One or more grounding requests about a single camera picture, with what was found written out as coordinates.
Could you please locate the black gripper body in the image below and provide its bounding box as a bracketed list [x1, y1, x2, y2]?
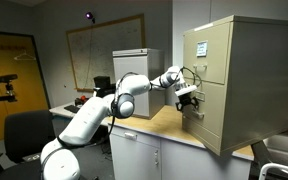
[175, 94, 192, 112]

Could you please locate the silver lower drawer label holder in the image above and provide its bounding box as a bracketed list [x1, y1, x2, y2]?
[195, 90, 206, 102]

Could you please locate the beige lower file drawer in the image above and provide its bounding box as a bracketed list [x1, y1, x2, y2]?
[182, 79, 227, 143]

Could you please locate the beige file drawer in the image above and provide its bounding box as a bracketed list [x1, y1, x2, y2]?
[182, 22, 234, 85]
[182, 79, 227, 143]

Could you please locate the beige upper file drawer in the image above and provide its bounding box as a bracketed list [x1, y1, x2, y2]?
[182, 22, 234, 85]

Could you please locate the white small metal cabinet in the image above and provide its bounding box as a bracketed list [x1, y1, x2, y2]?
[112, 48, 167, 120]

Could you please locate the white drawer label card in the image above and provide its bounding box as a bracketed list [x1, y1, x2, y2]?
[196, 40, 209, 58]

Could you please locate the white counter base cabinet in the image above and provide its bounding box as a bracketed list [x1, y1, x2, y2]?
[108, 124, 252, 180]

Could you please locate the beige metal file cabinet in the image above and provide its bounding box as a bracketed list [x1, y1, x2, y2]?
[181, 14, 288, 157]

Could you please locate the black box device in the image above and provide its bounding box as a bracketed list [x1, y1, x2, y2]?
[92, 75, 117, 98]

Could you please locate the steel sink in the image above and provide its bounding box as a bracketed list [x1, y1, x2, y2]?
[263, 132, 288, 175]

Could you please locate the small red object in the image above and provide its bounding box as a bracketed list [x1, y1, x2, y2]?
[75, 95, 89, 106]

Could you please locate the black keyboard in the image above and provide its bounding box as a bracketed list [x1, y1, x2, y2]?
[63, 104, 82, 114]

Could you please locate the black office chair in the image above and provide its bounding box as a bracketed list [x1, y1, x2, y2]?
[0, 109, 57, 180]

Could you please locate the white clothes hanger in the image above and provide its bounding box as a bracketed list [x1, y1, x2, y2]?
[12, 49, 38, 62]

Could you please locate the yellow door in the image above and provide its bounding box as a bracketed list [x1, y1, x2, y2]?
[0, 29, 51, 146]

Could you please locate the silver lower drawer handle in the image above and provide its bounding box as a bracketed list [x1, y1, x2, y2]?
[191, 109, 206, 120]

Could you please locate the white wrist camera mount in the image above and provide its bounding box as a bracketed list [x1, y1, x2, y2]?
[174, 84, 198, 98]

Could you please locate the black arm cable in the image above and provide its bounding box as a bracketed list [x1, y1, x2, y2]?
[179, 66, 204, 90]

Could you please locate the silver upper drawer handle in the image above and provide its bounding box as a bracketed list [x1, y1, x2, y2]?
[192, 63, 208, 72]

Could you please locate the silver counter door handle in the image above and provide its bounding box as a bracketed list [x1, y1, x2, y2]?
[154, 148, 160, 167]

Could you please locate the silver counter drawer handle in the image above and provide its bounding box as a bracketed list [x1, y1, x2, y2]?
[123, 131, 139, 141]

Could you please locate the wood framed wall board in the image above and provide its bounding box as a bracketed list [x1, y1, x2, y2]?
[65, 13, 147, 93]

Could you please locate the white metal tube frame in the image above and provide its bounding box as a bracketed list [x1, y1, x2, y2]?
[258, 162, 288, 180]

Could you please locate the purple lit ceiling camera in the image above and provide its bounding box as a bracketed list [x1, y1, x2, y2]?
[85, 11, 97, 25]

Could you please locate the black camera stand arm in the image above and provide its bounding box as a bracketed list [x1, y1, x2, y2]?
[0, 82, 18, 105]

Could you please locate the black camera on stand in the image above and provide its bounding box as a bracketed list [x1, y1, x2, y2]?
[0, 73, 19, 85]

